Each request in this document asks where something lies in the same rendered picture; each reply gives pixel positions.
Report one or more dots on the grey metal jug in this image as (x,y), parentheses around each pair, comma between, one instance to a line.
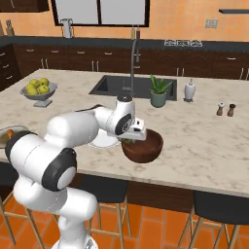
(67,28)

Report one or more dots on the dark brown island base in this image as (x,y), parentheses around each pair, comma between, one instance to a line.
(159,196)

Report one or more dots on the green plant in grey pot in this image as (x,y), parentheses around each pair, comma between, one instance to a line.
(158,94)

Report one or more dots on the grey fruit bowl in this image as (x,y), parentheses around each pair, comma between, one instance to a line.
(40,95)

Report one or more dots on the dark sink basin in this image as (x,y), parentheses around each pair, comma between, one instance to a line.
(110,86)

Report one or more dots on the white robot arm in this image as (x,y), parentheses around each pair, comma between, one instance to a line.
(64,136)

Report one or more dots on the black-framed window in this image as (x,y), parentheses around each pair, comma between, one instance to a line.
(100,11)

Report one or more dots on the white plate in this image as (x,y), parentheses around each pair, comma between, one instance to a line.
(103,141)

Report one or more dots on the grey wall outlet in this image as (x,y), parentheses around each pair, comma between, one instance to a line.
(211,23)

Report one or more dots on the grey plate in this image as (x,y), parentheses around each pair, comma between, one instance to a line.
(3,137)

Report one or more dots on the green apple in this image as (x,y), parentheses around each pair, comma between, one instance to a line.
(34,83)
(43,89)
(31,90)
(44,81)

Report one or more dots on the white soap dispenser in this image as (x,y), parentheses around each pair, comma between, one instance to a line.
(189,90)

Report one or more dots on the green lime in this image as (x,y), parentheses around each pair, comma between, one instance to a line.
(127,141)

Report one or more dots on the wooden knife block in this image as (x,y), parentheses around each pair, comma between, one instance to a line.
(9,28)

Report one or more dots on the dark brown wall cupboard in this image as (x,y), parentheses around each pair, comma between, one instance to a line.
(22,5)

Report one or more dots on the dark wall shelf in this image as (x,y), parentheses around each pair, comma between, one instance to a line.
(234,11)

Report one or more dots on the white-capped salt shaker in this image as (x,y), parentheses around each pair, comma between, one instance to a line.
(220,109)

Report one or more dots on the dark-capped pepper shaker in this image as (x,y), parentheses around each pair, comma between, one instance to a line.
(231,110)

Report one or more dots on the chicken drumstick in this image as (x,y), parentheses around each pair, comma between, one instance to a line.
(10,133)

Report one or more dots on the black stool with wooden legs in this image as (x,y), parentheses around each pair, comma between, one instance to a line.
(223,207)
(107,191)
(6,181)

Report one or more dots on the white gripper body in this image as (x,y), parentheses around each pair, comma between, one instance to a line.
(135,134)

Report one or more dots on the dark brown cupboard run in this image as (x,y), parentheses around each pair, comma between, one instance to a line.
(81,61)

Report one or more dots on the hob with white grates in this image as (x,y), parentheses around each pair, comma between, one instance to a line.
(183,43)

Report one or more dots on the grey tall tap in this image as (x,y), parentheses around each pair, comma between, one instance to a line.
(132,64)

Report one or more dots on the brown wooden bowl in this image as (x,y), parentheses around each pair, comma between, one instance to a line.
(142,152)

